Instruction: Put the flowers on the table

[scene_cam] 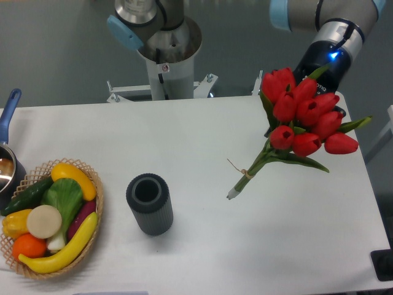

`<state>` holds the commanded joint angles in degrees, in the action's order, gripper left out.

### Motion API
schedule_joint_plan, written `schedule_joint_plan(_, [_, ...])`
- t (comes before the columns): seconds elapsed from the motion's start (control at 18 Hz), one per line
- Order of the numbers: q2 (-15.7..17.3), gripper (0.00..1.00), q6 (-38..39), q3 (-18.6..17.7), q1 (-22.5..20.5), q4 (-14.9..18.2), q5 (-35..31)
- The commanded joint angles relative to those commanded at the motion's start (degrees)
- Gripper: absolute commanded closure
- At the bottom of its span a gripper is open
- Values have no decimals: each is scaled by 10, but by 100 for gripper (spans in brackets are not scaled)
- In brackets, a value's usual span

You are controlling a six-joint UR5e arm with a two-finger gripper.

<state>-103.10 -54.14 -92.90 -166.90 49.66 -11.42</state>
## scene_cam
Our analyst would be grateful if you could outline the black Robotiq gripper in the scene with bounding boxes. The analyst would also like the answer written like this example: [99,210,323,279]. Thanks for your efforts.
[294,41,351,118]

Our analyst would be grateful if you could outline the red tulip bouquet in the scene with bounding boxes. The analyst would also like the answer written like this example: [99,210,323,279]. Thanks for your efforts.
[227,66,372,200]

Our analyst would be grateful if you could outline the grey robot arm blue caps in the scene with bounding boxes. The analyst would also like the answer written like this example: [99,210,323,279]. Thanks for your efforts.
[107,1,384,100]

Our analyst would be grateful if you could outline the black device at edge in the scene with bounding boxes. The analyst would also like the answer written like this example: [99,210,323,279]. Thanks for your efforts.
[370,249,392,281]

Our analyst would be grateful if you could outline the dark grey ribbed vase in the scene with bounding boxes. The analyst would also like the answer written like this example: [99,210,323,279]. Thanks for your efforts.
[126,173,174,236]

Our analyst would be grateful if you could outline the purple sweet potato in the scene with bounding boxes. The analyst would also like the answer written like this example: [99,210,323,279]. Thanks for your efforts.
[67,200,96,241]

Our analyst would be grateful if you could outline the yellow squash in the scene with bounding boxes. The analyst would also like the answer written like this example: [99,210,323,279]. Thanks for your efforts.
[51,163,96,201]

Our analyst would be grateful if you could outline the green bok choy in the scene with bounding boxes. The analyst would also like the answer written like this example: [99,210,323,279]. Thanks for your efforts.
[41,178,83,253]

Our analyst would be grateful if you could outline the yellow banana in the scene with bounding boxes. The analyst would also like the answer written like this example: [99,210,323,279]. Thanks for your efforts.
[18,212,98,274]

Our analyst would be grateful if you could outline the woven wicker basket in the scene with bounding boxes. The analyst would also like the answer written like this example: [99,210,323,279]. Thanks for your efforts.
[1,158,104,280]

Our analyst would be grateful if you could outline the green cucumber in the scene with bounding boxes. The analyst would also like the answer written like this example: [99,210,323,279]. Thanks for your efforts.
[1,177,53,216]

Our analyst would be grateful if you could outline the orange fruit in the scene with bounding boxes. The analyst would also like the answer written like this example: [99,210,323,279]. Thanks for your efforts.
[12,234,47,261]

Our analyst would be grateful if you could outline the yellow bell pepper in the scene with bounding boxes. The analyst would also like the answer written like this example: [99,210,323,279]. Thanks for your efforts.
[2,209,32,239]

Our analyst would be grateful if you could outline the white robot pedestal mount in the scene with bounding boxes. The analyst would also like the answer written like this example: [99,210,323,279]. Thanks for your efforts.
[106,57,265,103]

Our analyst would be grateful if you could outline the blue handled saucepan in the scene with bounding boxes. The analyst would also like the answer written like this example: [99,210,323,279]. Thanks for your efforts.
[1,88,26,209]

